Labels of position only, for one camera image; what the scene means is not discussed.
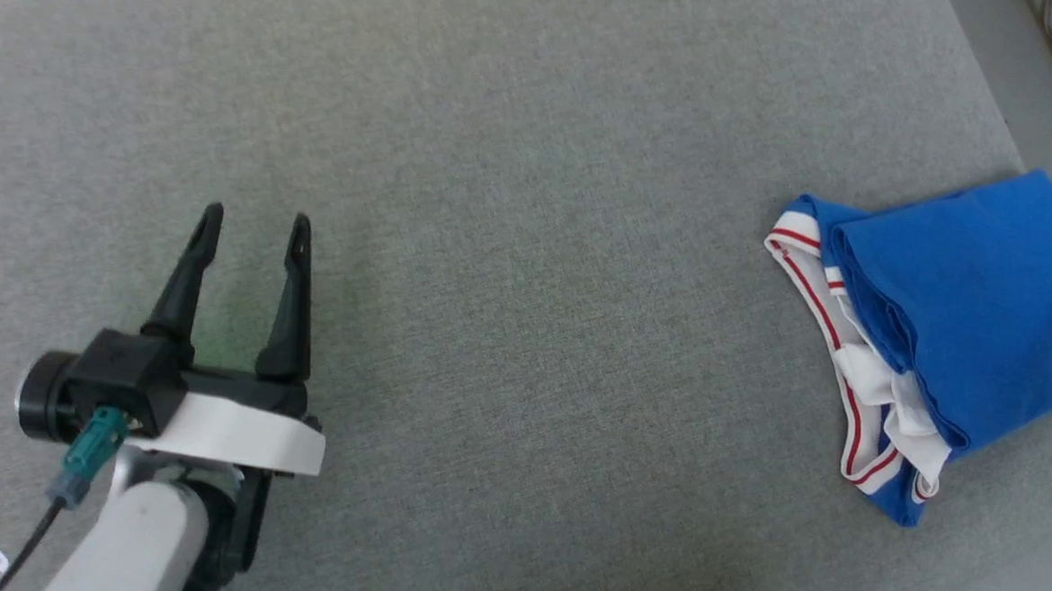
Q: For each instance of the grey fabric sofa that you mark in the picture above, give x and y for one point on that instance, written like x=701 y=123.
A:
x=538 y=242

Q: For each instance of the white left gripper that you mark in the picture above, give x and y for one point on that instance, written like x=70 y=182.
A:
x=231 y=433

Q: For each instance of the blue T-shirt white sleeves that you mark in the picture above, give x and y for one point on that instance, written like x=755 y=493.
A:
x=967 y=301

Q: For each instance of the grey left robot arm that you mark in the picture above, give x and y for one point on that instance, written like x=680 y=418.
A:
x=140 y=536

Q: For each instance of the black round left wrist motor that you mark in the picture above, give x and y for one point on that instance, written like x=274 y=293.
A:
x=42 y=396

